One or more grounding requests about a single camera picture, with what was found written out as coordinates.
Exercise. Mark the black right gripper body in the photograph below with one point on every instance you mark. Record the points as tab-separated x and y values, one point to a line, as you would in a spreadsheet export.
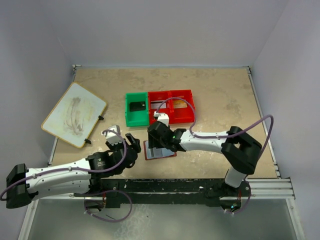
162	144

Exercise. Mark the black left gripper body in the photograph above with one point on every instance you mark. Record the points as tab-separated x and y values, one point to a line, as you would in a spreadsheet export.
117	146

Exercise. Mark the red leather card holder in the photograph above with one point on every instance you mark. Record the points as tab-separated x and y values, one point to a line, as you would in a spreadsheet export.
156	153

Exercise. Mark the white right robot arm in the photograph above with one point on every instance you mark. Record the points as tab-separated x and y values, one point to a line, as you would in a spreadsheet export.
240	149

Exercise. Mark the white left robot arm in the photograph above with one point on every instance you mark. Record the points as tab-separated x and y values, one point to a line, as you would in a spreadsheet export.
24	185

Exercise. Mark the white card with black stripe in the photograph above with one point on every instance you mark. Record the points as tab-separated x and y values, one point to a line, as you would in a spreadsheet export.
157	104

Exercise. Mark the orange card in red bin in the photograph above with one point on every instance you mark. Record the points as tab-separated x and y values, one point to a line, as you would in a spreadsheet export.
179	104

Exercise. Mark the green plastic bin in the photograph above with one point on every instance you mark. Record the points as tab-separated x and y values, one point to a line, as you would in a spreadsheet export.
136	118

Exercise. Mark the outer red plastic bin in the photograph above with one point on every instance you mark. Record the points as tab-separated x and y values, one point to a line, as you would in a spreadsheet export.
183	115

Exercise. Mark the red plastic bin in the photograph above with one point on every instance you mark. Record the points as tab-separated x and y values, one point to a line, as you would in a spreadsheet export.
159	96
183	115

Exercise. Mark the middle red plastic bin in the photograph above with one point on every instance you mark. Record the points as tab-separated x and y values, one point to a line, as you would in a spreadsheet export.
159	96

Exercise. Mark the yellow-framed whiteboard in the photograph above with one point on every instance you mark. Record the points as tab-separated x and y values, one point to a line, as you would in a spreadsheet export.
75	115

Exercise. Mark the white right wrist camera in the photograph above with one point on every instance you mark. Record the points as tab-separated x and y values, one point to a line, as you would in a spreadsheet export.
161	117

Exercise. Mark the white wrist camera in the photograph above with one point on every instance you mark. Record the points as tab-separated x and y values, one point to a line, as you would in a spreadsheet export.
161	117
112	135

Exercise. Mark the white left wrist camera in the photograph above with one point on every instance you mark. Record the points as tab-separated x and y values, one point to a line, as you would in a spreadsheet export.
112	135

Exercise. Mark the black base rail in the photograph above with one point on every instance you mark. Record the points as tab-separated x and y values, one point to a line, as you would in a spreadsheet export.
211	192

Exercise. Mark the aluminium table frame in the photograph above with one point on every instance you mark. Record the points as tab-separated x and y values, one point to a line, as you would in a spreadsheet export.
223	97

